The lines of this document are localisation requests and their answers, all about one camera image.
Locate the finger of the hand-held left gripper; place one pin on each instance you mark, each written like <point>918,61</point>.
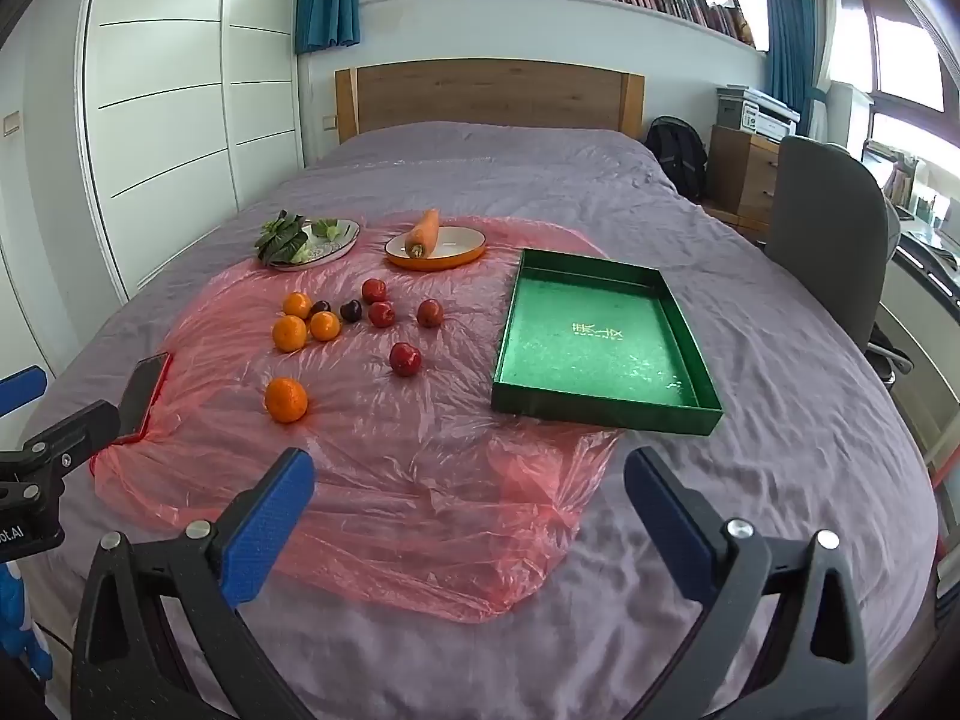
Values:
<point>22,388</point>
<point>82,426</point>

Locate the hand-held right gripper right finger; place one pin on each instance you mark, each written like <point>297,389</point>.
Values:
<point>671,532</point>

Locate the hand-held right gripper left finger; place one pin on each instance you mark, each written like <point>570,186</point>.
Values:
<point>266,532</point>

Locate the green tray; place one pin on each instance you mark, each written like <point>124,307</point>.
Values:
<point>600,345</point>

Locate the small red apple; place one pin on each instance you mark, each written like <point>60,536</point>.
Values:
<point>405,358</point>
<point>430,312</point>
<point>374,290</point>
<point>382,314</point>

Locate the small orange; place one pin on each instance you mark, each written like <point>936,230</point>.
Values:
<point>298,304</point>

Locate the dark purple plum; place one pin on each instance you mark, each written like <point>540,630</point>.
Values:
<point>321,307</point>
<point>350,310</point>

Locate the smartphone in red case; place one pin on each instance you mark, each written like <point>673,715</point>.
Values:
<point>142,390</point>

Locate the pink plastic sheet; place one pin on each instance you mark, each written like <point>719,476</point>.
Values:
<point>390,480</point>

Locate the white patterned plate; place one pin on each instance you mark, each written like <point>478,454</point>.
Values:
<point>339,247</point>

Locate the white wardrobe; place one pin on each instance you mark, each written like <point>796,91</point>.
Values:
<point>165,127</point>

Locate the small bok choy piece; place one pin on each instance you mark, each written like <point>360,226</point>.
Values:
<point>325,229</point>

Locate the grey office chair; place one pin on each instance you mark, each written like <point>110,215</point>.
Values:
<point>817,240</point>

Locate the carrot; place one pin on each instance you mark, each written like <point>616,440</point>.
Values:
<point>424,232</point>

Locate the orange rimmed dish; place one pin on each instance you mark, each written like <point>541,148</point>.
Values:
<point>459,244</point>

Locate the wooden drawer cabinet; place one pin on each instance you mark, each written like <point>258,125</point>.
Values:
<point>739,172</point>

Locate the black backpack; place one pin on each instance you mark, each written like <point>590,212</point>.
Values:
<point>675,157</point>

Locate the cluttered desk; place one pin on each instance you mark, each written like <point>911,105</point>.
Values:
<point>926,240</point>

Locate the white printer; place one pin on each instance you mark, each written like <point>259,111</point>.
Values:
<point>757,112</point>

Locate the wooden headboard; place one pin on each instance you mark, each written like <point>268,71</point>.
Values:
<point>487,97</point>

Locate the window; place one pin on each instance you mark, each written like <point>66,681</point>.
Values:
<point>907,60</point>

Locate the wall light switch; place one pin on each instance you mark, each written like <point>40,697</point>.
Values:
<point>11,124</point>

